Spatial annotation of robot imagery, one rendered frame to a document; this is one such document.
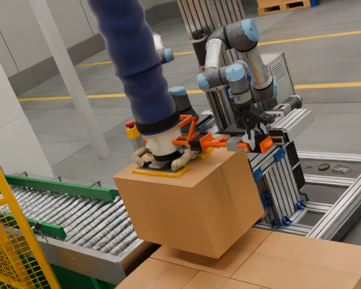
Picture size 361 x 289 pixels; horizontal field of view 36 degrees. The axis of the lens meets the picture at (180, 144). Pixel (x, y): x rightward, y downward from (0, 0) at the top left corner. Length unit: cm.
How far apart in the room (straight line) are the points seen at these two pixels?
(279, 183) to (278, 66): 74
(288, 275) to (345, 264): 26
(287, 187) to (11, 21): 990
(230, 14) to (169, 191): 113
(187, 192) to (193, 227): 21
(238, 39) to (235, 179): 68
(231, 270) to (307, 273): 40
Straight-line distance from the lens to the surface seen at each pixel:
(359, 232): 382
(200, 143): 258
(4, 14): 1275
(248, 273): 278
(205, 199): 259
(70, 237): 386
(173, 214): 274
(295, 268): 272
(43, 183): 472
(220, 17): 318
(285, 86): 352
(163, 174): 272
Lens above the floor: 215
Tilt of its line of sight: 21 degrees down
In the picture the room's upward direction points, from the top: 21 degrees counter-clockwise
